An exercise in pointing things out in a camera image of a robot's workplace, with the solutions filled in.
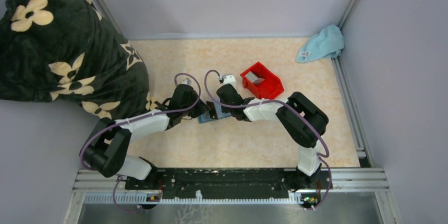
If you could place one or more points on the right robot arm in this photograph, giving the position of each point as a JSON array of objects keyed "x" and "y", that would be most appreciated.
[{"x": 301, "y": 118}]

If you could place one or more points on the black VIP credit card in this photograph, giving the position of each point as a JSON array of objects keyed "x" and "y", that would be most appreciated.
[{"x": 212, "y": 110}]

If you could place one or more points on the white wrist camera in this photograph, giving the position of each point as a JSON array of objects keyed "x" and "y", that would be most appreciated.
[
  {"x": 229, "y": 79},
  {"x": 186, "y": 81}
]

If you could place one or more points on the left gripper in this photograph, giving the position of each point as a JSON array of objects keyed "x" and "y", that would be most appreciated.
[{"x": 201, "y": 109}]

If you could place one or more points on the teal card holder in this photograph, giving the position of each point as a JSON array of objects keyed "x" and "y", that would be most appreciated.
[{"x": 221, "y": 111}]

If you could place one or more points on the light blue cloth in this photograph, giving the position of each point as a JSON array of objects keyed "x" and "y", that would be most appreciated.
[{"x": 328, "y": 43}]

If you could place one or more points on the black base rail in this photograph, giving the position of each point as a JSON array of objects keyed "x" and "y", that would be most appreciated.
[{"x": 240, "y": 184}]

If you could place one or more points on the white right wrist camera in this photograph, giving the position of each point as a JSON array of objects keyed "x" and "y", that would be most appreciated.
[{"x": 229, "y": 79}]

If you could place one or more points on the black floral blanket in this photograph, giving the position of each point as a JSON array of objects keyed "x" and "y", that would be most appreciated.
[{"x": 66, "y": 50}]

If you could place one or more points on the red plastic bin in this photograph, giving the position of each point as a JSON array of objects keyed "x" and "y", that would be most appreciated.
[{"x": 269, "y": 85}]

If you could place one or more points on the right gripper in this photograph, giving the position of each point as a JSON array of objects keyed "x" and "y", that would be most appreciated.
[{"x": 224, "y": 109}]

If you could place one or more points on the silver credit cards stack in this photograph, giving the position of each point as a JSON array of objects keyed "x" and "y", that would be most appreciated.
[{"x": 253, "y": 78}]

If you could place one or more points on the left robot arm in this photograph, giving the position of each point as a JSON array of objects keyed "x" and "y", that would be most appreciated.
[{"x": 106, "y": 149}]

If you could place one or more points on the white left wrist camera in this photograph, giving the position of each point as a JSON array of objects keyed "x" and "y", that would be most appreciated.
[{"x": 186, "y": 81}]

